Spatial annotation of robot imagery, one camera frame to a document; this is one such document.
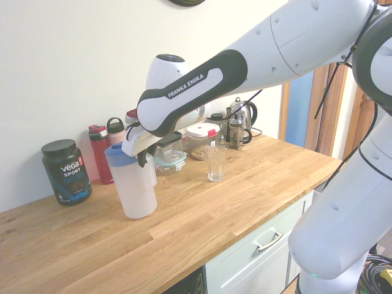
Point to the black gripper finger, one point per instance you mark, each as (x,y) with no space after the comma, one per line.
(142,159)
(152,148)

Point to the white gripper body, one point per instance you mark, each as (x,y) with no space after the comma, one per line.
(134,144)

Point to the translucent pitcher with blue lid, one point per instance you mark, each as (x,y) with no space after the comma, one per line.
(134,190)

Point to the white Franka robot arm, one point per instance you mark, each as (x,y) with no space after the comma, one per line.
(306,46)

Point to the pink water bottle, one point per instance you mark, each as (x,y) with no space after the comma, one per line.
(115,128)

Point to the red water bottle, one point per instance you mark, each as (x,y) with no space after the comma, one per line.
(99,153)

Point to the clear container black square lid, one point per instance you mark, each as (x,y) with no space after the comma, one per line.
(171,139)

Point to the glass container teal clip lid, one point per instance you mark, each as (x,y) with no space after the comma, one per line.
(171,162)

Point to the cereal container white lid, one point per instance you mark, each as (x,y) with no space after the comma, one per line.
(200,137)

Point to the clear faceted drinking glass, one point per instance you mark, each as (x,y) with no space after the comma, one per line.
(216,168)

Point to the jar with black lid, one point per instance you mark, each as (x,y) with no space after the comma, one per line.
(216,116)

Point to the black protein powder tub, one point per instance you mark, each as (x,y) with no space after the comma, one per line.
(67,174)

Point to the glass French press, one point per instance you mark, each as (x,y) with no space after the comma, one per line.
(237,134)

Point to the steel electric kettle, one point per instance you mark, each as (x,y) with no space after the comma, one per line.
(247,118)

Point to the black steel dishwasher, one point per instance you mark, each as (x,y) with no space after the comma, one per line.
(190,283)

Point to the white cabinet drawer front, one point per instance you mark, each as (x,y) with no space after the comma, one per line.
(245,269)

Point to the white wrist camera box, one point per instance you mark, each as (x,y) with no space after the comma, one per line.
(131,114)

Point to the black round wall object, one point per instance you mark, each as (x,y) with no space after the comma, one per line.
(186,2)

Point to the wooden door frame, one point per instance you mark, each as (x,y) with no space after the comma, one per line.
(333,122)

